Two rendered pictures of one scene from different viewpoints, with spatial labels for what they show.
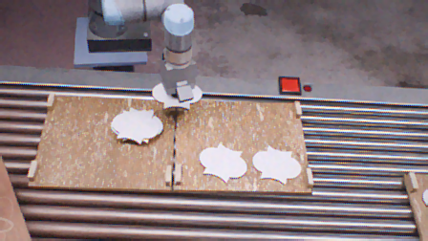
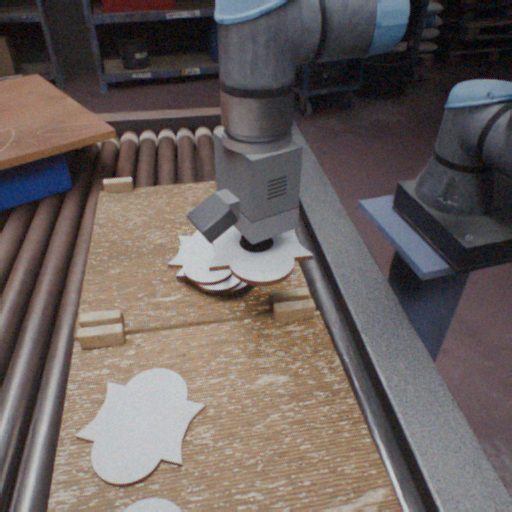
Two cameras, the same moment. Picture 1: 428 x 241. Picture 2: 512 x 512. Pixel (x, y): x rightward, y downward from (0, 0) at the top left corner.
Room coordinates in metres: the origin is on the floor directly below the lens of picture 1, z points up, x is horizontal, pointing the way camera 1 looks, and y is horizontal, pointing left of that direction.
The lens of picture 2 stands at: (0.98, -0.35, 1.41)
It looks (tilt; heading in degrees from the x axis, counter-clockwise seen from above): 38 degrees down; 86
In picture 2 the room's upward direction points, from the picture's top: straight up
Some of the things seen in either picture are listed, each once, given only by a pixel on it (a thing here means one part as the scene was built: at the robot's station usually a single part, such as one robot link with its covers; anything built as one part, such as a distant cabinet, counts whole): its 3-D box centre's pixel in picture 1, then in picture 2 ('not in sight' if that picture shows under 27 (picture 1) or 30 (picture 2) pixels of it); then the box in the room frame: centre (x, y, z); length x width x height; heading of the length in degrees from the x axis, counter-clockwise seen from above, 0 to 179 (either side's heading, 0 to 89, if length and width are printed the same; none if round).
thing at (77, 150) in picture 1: (107, 141); (190, 242); (0.91, 0.32, 0.93); 0.41 x 0.35 x 0.02; 95
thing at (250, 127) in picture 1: (241, 144); (218, 465); (0.96, -0.10, 0.93); 0.41 x 0.35 x 0.02; 96
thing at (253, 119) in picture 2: (177, 50); (255, 107); (1.01, 0.12, 1.24); 0.08 x 0.08 x 0.05
